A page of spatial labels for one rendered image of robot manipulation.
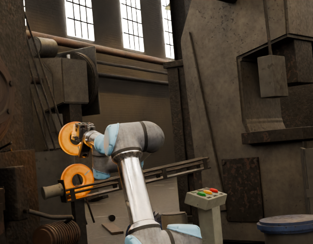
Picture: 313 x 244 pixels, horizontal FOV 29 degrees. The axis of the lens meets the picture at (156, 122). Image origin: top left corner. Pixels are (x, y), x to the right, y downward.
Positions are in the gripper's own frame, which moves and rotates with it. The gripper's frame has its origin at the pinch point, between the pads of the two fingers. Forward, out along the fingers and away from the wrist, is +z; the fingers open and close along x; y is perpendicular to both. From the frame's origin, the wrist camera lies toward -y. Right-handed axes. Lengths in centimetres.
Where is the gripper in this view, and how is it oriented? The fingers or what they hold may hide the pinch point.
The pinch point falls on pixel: (74, 134)
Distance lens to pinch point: 288.0
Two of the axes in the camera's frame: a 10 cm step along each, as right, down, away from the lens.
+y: 0.4, -9.8, -1.8
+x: -8.8, 0.5, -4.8
